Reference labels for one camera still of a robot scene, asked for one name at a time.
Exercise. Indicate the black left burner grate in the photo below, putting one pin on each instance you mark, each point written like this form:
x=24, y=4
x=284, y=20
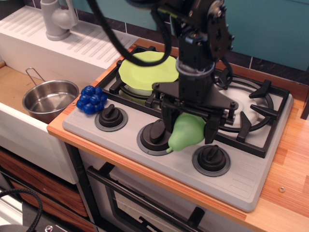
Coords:
x=118, y=91

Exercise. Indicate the blue toy blueberry cluster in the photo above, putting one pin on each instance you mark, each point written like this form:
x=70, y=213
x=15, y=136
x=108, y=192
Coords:
x=91, y=100

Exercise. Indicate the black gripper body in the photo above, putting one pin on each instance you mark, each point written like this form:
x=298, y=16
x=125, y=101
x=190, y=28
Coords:
x=195, y=92

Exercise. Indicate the stainless steel pot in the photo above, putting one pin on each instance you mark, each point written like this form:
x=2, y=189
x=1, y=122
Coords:
x=47, y=100

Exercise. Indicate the grey toy faucet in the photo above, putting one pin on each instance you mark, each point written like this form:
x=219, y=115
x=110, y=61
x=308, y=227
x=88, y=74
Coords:
x=58, y=22

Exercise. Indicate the green toy pear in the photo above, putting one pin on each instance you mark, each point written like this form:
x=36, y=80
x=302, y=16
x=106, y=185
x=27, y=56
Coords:
x=188, y=130

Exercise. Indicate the white toy sink unit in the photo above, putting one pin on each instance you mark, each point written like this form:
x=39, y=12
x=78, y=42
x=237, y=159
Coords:
x=27, y=55

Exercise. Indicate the black middle stove knob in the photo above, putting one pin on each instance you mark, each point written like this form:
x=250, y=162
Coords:
x=153, y=139

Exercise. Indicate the light green plate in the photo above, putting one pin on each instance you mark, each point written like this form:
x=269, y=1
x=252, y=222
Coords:
x=143, y=78

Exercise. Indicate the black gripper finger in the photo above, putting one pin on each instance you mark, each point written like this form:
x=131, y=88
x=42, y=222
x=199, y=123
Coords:
x=211, y=128
x=169, y=115

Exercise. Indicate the black left stove knob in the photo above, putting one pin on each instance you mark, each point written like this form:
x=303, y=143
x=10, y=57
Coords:
x=111, y=119

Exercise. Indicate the black stove knob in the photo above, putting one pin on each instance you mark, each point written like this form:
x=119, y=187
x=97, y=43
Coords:
x=211, y=161
x=111, y=119
x=153, y=139

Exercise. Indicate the black burner grate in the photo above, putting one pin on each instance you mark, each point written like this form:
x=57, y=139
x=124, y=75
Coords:
x=118, y=91
x=260, y=108

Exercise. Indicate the wooden drawer front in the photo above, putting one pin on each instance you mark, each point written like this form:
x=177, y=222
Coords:
x=61, y=200

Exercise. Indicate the black right burner grate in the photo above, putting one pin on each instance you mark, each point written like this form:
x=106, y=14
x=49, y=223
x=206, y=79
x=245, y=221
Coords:
x=260, y=108

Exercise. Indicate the black right stove knob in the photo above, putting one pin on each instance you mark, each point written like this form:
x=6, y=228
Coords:
x=211, y=161

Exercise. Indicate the black oven door handle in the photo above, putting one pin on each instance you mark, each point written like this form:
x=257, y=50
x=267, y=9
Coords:
x=112, y=186

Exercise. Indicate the grey toy stove top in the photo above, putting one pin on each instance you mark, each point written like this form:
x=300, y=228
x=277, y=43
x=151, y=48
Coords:
x=241, y=186

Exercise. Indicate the toy oven door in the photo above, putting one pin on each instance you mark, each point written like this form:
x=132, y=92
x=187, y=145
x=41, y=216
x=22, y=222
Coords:
x=136, y=205

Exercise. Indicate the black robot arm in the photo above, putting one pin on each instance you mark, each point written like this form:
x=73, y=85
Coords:
x=203, y=40

